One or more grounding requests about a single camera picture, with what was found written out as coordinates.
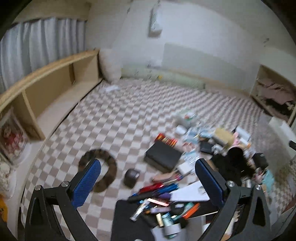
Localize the pink leather case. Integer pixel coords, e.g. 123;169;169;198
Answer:
151;172;179;183

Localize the wooden shelf unit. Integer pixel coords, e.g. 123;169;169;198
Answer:
1;50;101;140

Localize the green bolster pillow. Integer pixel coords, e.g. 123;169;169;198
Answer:
121;66;206;89

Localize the red lighter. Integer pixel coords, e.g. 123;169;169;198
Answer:
138;183;165;194

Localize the orange lighter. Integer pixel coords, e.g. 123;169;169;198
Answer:
182;203;200;220

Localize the white scraper tool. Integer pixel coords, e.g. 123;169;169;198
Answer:
170;181;210;202

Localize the black white mouse pad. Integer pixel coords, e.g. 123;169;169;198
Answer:
110;200;218;240

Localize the white power adapter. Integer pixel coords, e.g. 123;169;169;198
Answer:
177;162;192;176

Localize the black flat gift box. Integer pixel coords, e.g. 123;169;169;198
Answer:
144;141;182;173

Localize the clear plastic container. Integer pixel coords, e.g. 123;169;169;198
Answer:
176;109;197;128

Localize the white fluffy pillow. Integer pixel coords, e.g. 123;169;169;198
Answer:
99;49;121;82

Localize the black long lighter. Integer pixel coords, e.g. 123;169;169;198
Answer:
127;192;156;202

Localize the black square box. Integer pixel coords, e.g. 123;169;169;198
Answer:
252;153;268;170

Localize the grey round tin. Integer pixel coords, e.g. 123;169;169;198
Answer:
123;168;140;189

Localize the brown fur headband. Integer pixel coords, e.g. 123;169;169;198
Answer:
78;149;117;193

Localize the black hair wig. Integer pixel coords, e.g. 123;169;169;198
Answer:
211;147;255;186

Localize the white floating drawer tray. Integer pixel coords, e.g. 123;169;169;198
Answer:
268;117;295;158

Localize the blue lighter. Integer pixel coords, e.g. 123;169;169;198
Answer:
153;183;179;196

